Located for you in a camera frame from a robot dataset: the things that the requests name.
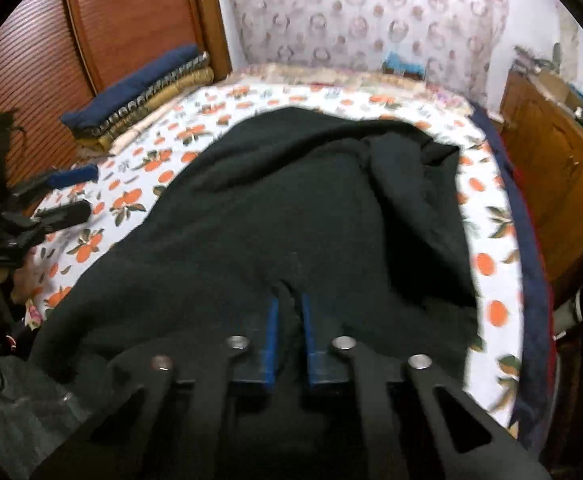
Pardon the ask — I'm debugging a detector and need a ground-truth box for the blue tissue box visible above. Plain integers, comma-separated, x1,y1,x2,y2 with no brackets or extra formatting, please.
381,52,426,80

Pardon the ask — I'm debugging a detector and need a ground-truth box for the black Superman t-shirt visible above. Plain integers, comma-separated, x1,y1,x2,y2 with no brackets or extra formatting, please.
31,107,477,382

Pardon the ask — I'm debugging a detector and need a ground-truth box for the stack of folded cloths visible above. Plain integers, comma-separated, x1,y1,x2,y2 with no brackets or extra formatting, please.
513,46,559,74

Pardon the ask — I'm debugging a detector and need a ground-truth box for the person's left hand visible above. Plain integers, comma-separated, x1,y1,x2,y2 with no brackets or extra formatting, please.
0,252,35,304

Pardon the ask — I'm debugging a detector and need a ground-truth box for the circle pattern sheer curtain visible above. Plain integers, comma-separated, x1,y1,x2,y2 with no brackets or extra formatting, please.
230,0,509,104

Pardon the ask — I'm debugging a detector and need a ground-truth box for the navy blue blanket edge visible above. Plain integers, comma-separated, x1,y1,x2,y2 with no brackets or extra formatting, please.
470,102,561,456

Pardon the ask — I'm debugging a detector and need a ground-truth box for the orange print white bedsheet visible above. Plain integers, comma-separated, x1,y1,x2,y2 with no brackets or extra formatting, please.
26,84,523,426

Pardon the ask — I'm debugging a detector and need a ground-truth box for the wooden sideboard cabinet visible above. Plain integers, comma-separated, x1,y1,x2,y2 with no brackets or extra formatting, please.
500,70,583,282

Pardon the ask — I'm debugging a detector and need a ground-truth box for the cardboard box on sideboard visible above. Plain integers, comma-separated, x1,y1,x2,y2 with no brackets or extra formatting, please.
535,68,570,103

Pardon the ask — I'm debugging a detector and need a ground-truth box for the folded dark patterned garment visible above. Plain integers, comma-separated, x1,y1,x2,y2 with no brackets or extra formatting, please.
60,52,214,143

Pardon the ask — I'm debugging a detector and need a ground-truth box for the folded beige garment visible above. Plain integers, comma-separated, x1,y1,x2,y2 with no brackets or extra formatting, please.
108,99,180,157

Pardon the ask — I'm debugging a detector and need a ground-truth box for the folded mustard yellow garment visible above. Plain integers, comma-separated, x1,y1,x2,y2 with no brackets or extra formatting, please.
74,66,214,153

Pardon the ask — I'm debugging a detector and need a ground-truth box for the brown louvered wardrobe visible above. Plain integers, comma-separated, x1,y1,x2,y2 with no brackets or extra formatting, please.
0,0,232,183

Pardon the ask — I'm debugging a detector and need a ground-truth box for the folded navy blue garment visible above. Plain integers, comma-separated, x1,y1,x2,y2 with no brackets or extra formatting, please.
60,44,209,136

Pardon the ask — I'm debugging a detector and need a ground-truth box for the floral quilt blanket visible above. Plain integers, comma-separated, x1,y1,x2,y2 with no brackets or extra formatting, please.
221,63,475,117

